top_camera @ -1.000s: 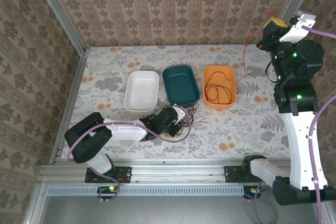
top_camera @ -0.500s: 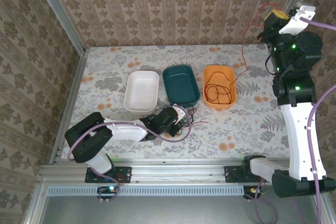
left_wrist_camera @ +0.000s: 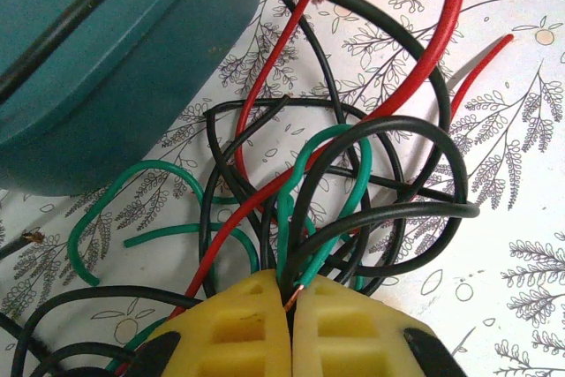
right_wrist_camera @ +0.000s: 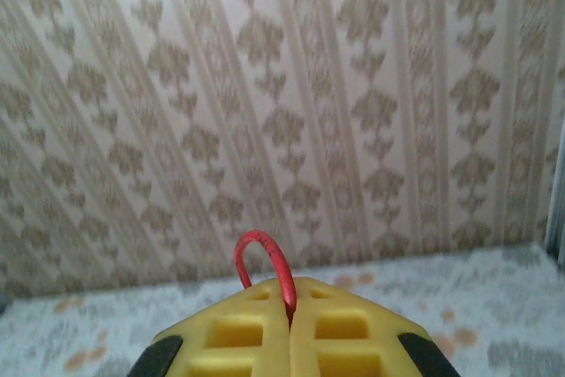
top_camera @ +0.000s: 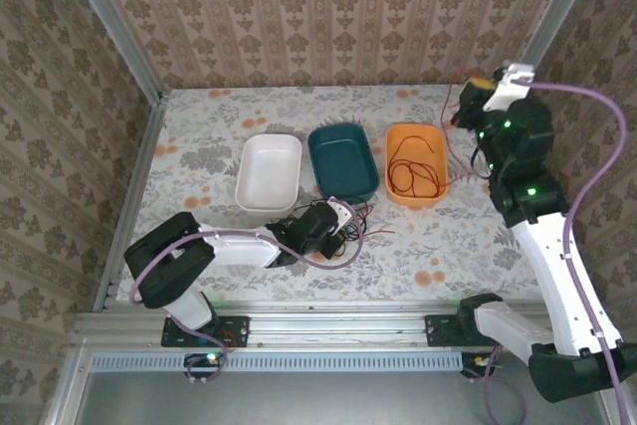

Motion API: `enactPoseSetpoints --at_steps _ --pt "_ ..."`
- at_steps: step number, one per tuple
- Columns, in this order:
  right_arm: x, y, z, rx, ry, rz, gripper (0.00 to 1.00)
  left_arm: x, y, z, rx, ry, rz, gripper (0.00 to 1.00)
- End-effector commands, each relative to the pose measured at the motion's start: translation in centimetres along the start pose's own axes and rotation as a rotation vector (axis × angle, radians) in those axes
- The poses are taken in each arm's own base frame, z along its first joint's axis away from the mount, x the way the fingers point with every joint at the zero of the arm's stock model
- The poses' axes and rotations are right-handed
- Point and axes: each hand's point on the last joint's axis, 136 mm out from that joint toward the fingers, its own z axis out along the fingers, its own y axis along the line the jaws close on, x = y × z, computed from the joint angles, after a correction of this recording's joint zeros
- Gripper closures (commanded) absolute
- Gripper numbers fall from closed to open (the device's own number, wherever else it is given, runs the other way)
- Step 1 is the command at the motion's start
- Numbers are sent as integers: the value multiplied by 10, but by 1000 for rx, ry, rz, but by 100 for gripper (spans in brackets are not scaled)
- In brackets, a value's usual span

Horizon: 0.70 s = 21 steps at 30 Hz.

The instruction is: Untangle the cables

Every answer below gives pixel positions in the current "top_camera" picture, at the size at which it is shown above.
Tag thin red cable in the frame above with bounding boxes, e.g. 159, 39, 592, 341
347, 199, 395, 238
386, 66, 492, 198

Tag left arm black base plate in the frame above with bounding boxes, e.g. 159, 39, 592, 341
161, 315, 250, 349

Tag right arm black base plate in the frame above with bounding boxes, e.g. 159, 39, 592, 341
424, 314, 479, 348

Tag teal plastic tray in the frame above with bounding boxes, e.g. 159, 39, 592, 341
307, 122, 381, 202

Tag grey metal panel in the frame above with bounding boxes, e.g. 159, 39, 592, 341
47, 350, 623, 425

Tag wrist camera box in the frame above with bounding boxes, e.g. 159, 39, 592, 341
325, 199, 357, 227
482, 62, 537, 112

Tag aluminium mounting rail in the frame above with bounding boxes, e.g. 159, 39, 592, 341
74, 303, 609, 347

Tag orange plastic tray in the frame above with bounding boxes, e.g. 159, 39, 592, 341
385, 123, 451, 208

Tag grey slotted cable duct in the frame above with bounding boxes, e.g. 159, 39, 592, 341
89, 349, 465, 372

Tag left aluminium side rail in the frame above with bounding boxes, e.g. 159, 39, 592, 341
92, 96, 169, 313

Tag left aluminium frame post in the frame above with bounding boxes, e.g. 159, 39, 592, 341
57, 0, 166, 104

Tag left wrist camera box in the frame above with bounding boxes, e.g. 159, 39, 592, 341
325, 199, 357, 227

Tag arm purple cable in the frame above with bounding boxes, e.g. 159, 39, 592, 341
482, 77, 637, 425
129, 204, 365, 384

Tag right aluminium frame post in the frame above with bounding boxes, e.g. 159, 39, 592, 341
522, 0, 606, 68

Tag white plastic tray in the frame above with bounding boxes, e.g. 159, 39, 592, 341
234, 133, 304, 214

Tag aluminium frame post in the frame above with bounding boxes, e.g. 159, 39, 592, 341
522, 0, 606, 68
57, 0, 166, 104

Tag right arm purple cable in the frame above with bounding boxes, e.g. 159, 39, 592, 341
482, 77, 637, 425

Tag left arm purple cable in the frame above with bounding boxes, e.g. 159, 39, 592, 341
129, 204, 365, 384

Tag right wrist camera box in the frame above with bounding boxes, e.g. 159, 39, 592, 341
482, 62, 537, 112

